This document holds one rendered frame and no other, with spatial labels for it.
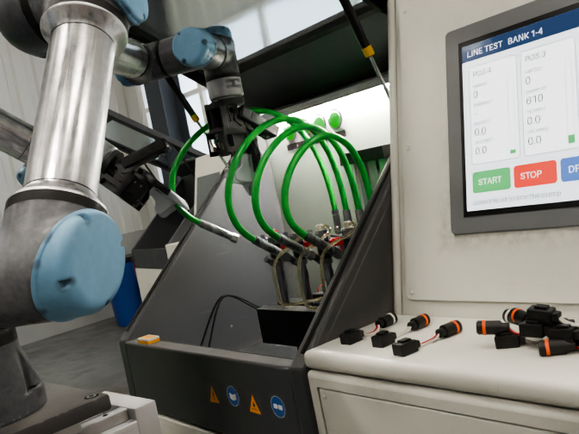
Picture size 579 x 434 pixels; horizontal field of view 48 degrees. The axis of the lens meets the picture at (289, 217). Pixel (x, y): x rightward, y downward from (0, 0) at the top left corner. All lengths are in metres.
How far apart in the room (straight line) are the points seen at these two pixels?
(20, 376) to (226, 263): 0.99
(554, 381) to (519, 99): 0.46
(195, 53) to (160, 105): 6.42
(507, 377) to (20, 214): 0.58
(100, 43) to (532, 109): 0.62
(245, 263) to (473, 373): 1.06
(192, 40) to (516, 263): 0.72
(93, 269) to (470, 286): 0.60
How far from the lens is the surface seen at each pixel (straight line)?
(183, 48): 1.31
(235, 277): 1.77
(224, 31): 1.43
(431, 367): 0.88
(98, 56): 0.90
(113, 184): 1.53
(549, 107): 1.03
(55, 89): 0.86
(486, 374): 0.83
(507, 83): 1.08
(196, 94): 7.85
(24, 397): 0.84
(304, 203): 1.78
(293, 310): 1.38
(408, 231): 1.17
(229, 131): 1.38
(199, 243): 1.71
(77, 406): 0.82
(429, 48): 1.20
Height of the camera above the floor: 1.25
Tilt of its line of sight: 3 degrees down
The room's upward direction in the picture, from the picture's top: 11 degrees counter-clockwise
